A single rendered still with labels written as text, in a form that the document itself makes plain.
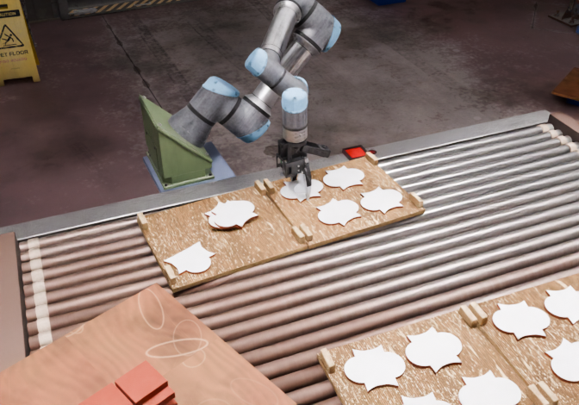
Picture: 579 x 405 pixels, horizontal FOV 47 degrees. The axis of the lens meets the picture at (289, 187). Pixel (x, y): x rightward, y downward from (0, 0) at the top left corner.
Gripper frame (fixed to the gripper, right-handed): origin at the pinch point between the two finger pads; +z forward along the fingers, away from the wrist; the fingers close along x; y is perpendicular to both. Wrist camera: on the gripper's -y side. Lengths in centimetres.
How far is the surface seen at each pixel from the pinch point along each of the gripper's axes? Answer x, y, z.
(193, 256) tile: 16.7, 42.6, -1.0
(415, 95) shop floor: -191, -186, 98
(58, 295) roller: 13, 80, 1
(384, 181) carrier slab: 7.0, -27.2, 1.2
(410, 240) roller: 34.8, -18.9, 3.0
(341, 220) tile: 20.2, -3.4, -0.1
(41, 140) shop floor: -241, 67, 93
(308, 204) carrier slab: 7.8, 1.4, 0.7
